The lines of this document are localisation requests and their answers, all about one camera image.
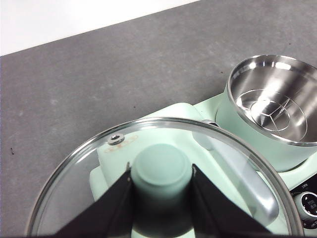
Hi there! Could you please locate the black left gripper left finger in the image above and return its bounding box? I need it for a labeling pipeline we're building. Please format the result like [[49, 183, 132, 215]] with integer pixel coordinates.
[[53, 162, 136, 236]]

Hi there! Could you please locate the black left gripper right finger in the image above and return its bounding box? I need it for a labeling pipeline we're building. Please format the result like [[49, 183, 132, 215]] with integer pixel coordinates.
[[190, 163, 273, 236]]

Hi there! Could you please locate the glass lid with green knob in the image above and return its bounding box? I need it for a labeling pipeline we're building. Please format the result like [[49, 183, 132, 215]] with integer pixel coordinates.
[[26, 117, 305, 236]]

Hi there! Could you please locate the mint green breakfast machine base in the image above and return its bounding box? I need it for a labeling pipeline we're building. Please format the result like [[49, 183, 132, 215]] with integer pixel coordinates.
[[146, 95, 317, 238]]

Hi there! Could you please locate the silver control knob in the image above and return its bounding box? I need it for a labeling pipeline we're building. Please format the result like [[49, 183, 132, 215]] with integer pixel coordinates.
[[298, 191, 317, 216]]

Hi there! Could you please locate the mint green griddle lid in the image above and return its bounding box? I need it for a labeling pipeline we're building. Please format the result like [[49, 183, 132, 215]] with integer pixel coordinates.
[[88, 102, 279, 228]]

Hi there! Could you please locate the mint green handled pot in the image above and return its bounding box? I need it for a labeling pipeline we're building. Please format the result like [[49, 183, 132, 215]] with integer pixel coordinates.
[[214, 55, 317, 172]]

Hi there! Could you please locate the steel wire steamer rack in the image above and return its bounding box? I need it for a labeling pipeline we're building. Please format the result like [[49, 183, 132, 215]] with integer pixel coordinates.
[[236, 89, 308, 136]]

